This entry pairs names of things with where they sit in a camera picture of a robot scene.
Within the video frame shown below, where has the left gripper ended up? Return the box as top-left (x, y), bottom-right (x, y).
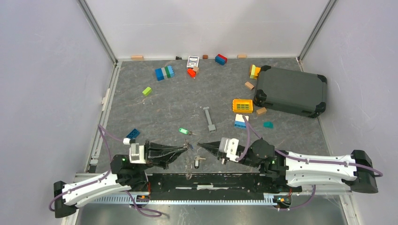
top-left (134, 138), bottom-right (189, 173)

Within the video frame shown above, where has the silver key with ring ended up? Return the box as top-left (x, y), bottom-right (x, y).
top-left (194, 155), bottom-right (206, 169)

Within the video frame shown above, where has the green key tag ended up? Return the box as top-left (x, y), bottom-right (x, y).
top-left (179, 127), bottom-right (197, 135)

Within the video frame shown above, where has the perforated metal ring plate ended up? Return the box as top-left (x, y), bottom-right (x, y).
top-left (184, 139), bottom-right (193, 180)

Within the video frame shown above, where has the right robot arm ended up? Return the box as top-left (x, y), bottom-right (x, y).
top-left (198, 138), bottom-right (378, 194)

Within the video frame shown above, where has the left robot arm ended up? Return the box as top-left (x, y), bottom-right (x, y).
top-left (49, 138), bottom-right (192, 218)

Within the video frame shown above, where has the grey toy axle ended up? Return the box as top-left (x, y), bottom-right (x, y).
top-left (203, 107), bottom-right (216, 133)

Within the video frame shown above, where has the dark blue flat brick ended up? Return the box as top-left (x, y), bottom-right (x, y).
top-left (126, 128), bottom-right (140, 139)

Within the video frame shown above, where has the white and blue brick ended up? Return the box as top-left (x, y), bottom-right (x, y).
top-left (234, 114), bottom-right (249, 129)

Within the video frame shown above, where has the yellow window brick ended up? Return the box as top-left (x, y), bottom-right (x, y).
top-left (232, 99), bottom-right (253, 113)

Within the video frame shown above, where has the teal small block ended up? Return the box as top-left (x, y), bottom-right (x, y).
top-left (263, 121), bottom-right (274, 129)

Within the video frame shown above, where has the lime green block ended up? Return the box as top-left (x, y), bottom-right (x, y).
top-left (142, 87), bottom-right (152, 96)

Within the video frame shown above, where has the tan wooden block near case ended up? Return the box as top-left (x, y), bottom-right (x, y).
top-left (245, 82), bottom-right (255, 90)

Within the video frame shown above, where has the red orange brick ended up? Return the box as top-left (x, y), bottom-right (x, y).
top-left (187, 68), bottom-right (196, 78)

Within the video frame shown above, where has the blue grey green brick stack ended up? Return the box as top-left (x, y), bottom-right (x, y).
top-left (155, 66), bottom-right (175, 81)

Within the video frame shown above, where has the orange green brown brick stack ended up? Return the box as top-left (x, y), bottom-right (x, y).
top-left (249, 64), bottom-right (261, 79)

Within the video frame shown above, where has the red and blue brick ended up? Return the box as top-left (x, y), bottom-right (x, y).
top-left (214, 54), bottom-right (228, 66)

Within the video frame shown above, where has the playing card box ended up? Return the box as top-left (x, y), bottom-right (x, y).
top-left (186, 56), bottom-right (200, 68)

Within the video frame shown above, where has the dark grey hard case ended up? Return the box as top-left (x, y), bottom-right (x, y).
top-left (253, 65), bottom-right (328, 118)

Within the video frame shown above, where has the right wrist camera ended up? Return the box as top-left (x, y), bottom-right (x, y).
top-left (220, 137), bottom-right (239, 162)

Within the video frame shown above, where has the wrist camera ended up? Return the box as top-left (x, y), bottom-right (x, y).
top-left (123, 138), bottom-right (146, 164)
top-left (220, 137), bottom-right (239, 162)

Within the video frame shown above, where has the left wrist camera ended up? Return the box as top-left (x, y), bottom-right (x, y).
top-left (123, 138), bottom-right (146, 164)

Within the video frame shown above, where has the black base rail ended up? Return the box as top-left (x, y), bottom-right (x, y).
top-left (127, 173), bottom-right (302, 201)

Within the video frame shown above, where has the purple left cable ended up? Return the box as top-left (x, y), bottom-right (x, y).
top-left (48, 124), bottom-right (164, 218)

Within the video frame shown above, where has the light wooden block at wall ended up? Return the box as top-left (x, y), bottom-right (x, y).
top-left (237, 54), bottom-right (247, 59)

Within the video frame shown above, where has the tan wooden block at wall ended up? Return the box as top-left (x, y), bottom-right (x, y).
top-left (130, 55), bottom-right (144, 61)

